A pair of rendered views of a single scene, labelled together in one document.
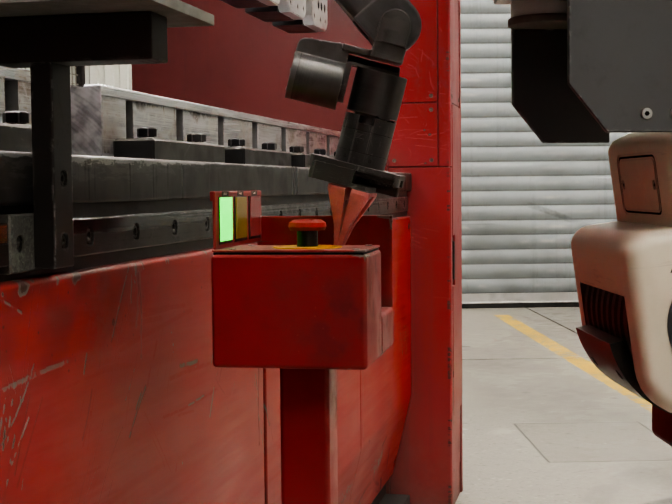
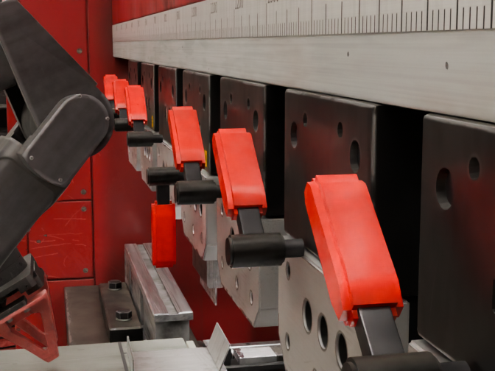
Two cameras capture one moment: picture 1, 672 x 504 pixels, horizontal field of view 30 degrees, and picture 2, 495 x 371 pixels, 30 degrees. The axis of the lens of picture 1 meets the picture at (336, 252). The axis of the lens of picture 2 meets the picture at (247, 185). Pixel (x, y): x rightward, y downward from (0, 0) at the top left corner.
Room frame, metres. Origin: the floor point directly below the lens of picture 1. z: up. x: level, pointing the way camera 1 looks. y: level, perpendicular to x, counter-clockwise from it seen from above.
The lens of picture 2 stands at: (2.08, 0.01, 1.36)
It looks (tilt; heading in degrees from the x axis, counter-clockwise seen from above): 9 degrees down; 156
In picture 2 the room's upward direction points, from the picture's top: straight up
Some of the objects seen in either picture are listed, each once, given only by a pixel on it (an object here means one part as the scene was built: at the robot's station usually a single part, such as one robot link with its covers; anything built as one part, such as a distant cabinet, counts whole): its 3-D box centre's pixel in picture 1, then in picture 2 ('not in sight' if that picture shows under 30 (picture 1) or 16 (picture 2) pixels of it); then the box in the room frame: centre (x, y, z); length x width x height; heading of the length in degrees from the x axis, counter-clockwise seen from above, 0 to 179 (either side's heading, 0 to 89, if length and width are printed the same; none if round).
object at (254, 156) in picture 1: (254, 159); not in sight; (2.09, 0.13, 0.89); 0.30 x 0.05 x 0.03; 168
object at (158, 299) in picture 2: not in sight; (154, 299); (0.58, 0.52, 0.92); 0.50 x 0.06 x 0.10; 168
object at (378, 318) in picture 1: (307, 273); not in sight; (1.35, 0.03, 0.75); 0.20 x 0.16 x 0.18; 170
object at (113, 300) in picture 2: not in sight; (118, 311); (0.52, 0.47, 0.89); 0.30 x 0.05 x 0.03; 168
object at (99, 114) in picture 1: (261, 144); not in sight; (2.36, 0.14, 0.92); 1.67 x 0.06 x 0.10; 168
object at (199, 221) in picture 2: not in sight; (236, 159); (1.29, 0.36, 1.26); 0.15 x 0.09 x 0.17; 168
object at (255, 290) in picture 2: not in sight; (292, 192); (1.49, 0.32, 1.26); 0.15 x 0.09 x 0.17; 168
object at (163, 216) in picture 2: not in sight; (169, 217); (1.26, 0.31, 1.20); 0.04 x 0.02 x 0.10; 78
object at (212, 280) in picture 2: not in sight; (208, 253); (1.12, 0.40, 1.13); 0.10 x 0.02 x 0.10; 168
